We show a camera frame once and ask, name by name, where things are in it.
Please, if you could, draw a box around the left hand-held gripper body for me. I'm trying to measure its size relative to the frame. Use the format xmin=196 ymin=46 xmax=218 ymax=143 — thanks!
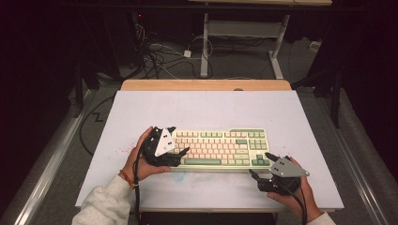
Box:
xmin=140 ymin=127 xmax=183 ymax=168

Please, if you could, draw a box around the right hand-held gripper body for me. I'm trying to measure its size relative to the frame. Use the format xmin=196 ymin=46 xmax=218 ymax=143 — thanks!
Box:
xmin=256 ymin=157 xmax=311 ymax=197

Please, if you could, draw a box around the cream green pink keyboard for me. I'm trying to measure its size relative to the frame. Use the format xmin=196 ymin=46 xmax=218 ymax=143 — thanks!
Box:
xmin=168 ymin=127 xmax=272 ymax=173

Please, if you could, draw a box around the person's left hand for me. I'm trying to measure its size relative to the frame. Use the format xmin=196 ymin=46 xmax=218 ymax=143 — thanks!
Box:
xmin=119 ymin=126 xmax=173 ymax=184

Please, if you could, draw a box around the person's right hand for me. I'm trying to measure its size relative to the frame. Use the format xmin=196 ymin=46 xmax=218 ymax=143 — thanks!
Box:
xmin=266 ymin=156 xmax=324 ymax=221

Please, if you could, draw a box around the white table cover board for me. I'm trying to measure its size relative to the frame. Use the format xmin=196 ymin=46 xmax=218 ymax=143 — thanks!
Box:
xmin=75 ymin=90 xmax=345 ymax=211

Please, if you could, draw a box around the wooden table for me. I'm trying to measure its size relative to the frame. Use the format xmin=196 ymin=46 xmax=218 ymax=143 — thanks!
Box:
xmin=120 ymin=79 xmax=337 ymax=214

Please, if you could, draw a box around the black metal stand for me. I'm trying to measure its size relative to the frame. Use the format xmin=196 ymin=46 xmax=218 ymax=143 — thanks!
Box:
xmin=72 ymin=59 xmax=101 ymax=119
xmin=292 ymin=67 xmax=344 ymax=129

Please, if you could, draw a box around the white power strip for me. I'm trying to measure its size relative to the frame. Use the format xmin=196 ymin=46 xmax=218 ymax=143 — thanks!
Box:
xmin=309 ymin=40 xmax=323 ymax=53

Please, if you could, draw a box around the white standing desk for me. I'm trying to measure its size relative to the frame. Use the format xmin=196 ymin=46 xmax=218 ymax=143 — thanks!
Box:
xmin=187 ymin=0 xmax=333 ymax=80

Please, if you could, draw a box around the right hand-held gripper black cable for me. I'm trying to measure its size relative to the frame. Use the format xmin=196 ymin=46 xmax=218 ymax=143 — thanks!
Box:
xmin=277 ymin=180 xmax=309 ymax=225

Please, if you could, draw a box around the hand-held gripper black cable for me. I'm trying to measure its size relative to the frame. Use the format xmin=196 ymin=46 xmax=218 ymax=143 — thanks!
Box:
xmin=277 ymin=180 xmax=309 ymax=225
xmin=132 ymin=134 xmax=158 ymax=225

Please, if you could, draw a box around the orange bracelet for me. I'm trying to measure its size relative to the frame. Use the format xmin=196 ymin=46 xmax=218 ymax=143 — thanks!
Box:
xmin=118 ymin=170 xmax=136 ymax=189

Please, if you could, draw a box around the left hand-held gripper black cable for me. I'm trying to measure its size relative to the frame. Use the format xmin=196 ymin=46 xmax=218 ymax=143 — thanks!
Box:
xmin=132 ymin=134 xmax=158 ymax=225

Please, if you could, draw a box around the tangle of floor cables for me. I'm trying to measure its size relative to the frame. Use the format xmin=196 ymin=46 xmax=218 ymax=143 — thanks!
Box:
xmin=130 ymin=22 xmax=214 ymax=80

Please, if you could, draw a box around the aluminium floor rail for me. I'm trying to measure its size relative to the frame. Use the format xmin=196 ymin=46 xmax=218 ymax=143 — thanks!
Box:
xmin=12 ymin=89 xmax=97 ymax=225
xmin=314 ymin=95 xmax=392 ymax=225

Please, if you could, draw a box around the black floor cable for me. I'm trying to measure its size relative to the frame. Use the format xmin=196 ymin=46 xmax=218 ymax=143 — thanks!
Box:
xmin=78 ymin=95 xmax=115 ymax=158

